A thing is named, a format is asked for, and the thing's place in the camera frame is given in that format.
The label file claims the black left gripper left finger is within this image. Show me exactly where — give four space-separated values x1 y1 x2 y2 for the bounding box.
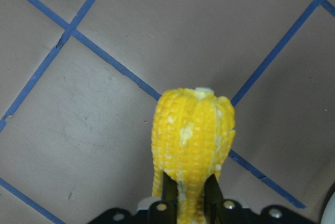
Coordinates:
162 172 178 206

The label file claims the yellow corn cob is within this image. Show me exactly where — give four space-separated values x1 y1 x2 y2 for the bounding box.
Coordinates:
151 87 236 223

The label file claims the brown paper table cover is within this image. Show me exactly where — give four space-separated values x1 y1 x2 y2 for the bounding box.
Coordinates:
1 0 334 223

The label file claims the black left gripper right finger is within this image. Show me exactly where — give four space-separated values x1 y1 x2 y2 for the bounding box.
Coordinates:
204 174 224 206

